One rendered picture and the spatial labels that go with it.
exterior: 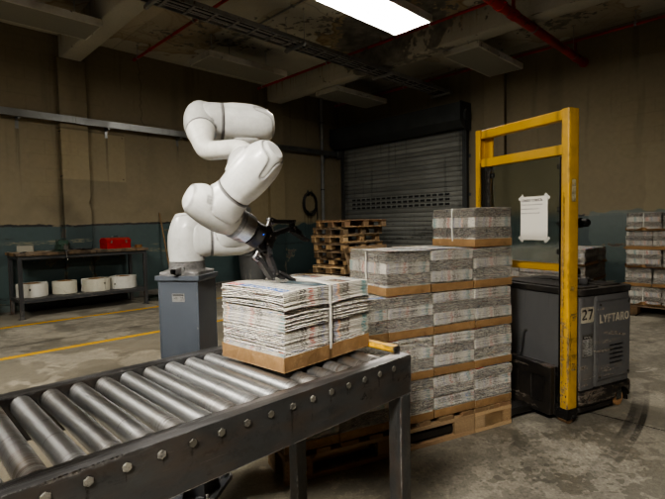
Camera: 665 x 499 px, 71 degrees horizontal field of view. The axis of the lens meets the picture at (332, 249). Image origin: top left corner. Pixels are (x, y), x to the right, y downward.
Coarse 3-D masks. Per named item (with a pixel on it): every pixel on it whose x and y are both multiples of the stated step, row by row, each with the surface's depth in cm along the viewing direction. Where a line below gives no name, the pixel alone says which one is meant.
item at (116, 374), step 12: (216, 348) 158; (156, 360) 144; (168, 360) 144; (180, 360) 145; (108, 372) 133; (120, 372) 133; (48, 384) 124; (60, 384) 123; (72, 384) 124; (0, 396) 115; (12, 396) 115; (36, 396) 118; (12, 420) 115; (24, 432) 117
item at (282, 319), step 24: (240, 288) 138; (264, 288) 132; (288, 288) 132; (312, 288) 134; (240, 312) 140; (264, 312) 131; (288, 312) 128; (312, 312) 134; (240, 336) 140; (264, 336) 133; (288, 336) 128; (312, 336) 135
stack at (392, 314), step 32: (384, 320) 238; (416, 320) 247; (448, 320) 257; (384, 352) 238; (416, 352) 247; (448, 352) 259; (416, 384) 249; (448, 384) 258; (384, 416) 240; (448, 416) 259; (320, 448) 225; (352, 448) 232; (384, 448) 241; (416, 448) 250; (288, 480) 218
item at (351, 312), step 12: (300, 276) 160; (312, 276) 159; (324, 276) 158; (336, 276) 158; (348, 288) 146; (360, 288) 150; (348, 300) 146; (360, 300) 151; (336, 312) 142; (348, 312) 146; (360, 312) 151; (336, 324) 143; (348, 324) 147; (360, 324) 152; (336, 336) 143; (348, 336) 147
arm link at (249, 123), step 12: (228, 108) 165; (240, 108) 167; (252, 108) 169; (228, 120) 165; (240, 120) 166; (252, 120) 167; (264, 120) 170; (228, 132) 166; (240, 132) 167; (252, 132) 169; (264, 132) 171; (216, 240) 207; (228, 240) 206; (216, 252) 210; (228, 252) 212; (240, 252) 214
